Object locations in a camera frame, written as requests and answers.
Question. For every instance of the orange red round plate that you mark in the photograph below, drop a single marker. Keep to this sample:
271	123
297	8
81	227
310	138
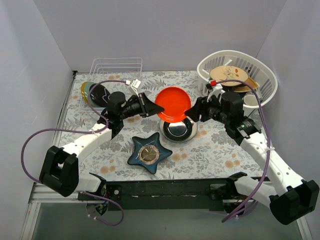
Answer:
175	102

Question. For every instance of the white plastic slatted basket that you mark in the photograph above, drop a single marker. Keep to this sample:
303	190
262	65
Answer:
258	71

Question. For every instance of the aluminium frame rail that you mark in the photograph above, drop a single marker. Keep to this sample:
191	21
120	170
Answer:
42	194

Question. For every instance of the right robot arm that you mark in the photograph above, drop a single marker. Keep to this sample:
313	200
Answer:
290	196

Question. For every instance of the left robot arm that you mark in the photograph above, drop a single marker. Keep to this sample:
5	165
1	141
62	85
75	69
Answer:
60	169

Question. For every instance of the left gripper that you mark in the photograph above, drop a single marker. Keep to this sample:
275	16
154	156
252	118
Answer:
144	104

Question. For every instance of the blue floral green plate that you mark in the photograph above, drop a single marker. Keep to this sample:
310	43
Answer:
92	103

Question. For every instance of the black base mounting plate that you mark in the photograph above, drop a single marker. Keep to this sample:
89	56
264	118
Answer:
208	194

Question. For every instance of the floral table mat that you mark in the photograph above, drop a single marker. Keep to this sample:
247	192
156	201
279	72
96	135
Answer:
170	105

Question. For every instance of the yellow patterned round plate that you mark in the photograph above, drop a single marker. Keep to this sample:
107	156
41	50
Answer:
85	91

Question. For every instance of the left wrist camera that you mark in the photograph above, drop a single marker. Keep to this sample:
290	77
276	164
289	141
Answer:
133	86

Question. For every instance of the beige floral round plate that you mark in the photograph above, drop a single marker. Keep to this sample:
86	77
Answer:
227	72

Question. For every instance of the white wire dish rack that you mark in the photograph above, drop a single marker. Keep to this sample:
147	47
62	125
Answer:
116	68

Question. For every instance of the dark teal dish in basket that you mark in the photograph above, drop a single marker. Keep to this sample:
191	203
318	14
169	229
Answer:
242	94

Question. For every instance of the tan fan-shaped plate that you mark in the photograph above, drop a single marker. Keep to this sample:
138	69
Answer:
244	88

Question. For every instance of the dark brown plate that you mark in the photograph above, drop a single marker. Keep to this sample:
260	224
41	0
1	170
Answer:
99	96

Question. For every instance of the blue star-shaped plate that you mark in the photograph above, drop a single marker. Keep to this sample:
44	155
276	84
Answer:
148	152

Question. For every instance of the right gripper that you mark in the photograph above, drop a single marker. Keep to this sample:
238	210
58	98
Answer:
200	109

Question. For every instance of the white cup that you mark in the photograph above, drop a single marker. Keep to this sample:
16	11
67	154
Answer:
250	102

